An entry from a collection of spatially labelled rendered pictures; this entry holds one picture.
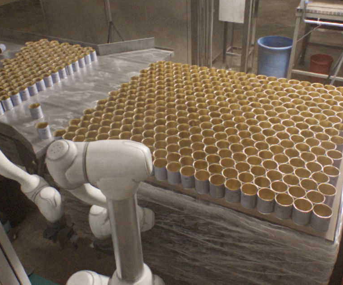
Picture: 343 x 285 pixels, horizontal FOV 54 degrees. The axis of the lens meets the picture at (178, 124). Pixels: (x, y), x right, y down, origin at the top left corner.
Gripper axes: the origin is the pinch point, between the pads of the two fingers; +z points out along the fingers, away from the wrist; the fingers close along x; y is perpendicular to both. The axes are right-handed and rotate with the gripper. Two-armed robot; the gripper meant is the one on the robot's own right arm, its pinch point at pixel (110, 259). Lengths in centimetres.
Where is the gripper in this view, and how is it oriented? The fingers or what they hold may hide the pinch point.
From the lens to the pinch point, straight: 185.4
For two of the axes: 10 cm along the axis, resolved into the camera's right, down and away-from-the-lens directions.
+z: 0.3, 8.3, 5.6
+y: -3.7, 5.3, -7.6
